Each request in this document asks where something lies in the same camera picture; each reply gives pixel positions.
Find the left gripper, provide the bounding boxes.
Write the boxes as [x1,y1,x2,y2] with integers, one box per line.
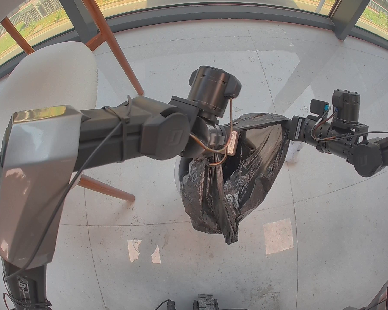
[214,124,240,157]

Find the white trash bin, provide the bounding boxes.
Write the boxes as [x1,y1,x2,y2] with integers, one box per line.
[175,155,194,191]

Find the white wooden chair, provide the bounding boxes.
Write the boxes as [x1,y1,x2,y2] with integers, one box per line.
[0,0,145,203]

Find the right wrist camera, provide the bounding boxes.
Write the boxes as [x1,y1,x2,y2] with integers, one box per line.
[310,99,330,117]

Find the window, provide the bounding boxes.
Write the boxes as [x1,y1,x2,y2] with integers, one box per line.
[0,0,388,86]

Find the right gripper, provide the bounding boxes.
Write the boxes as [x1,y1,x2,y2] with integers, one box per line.
[291,116,318,143]

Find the black plastic bag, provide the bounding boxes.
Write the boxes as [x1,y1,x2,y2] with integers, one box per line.
[180,112,292,245]

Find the crumpled white paper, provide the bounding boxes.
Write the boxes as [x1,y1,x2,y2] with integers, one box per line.
[285,140,304,164]

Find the black cable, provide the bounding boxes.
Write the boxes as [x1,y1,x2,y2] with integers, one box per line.
[343,129,388,141]
[2,95,133,278]

